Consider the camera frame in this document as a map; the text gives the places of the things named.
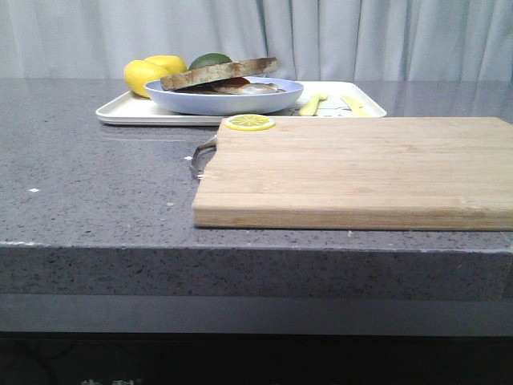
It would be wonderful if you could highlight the light blue round plate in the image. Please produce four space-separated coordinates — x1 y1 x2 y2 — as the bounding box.
144 76 304 116

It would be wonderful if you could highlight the bread slice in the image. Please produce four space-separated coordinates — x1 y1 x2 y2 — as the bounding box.
160 57 277 91
175 86 224 95

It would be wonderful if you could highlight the white rectangular tray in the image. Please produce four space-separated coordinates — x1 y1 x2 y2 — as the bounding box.
96 81 387 127

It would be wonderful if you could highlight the lemon slice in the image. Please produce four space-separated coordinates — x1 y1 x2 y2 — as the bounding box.
223 114 276 132

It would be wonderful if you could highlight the yellow plastic fork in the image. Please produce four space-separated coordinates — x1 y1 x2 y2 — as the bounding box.
298 93 328 116

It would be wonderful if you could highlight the fried egg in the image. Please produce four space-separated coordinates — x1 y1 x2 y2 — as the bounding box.
210 78 284 95

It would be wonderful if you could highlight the yellow plastic knife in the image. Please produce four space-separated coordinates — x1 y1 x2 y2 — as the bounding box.
340 95 370 117

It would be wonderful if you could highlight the green lime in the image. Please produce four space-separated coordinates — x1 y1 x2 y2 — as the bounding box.
188 52 232 71

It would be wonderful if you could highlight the rear yellow lemon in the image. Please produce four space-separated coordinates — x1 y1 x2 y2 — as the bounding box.
145 55 188 74

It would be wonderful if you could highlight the yellow lemon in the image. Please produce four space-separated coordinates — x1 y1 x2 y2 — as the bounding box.
123 59 170 99
145 55 188 74

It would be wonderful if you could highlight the front yellow lemon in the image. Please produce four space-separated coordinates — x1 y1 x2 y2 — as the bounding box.
123 59 170 99

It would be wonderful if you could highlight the wooden cutting board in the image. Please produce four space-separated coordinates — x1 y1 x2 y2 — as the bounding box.
192 117 512 231

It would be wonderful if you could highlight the grey curtain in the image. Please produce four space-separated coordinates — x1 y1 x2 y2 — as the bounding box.
1 1 512 82

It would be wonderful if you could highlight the metal cutting board handle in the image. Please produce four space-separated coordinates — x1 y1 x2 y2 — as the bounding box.
189 135 217 180

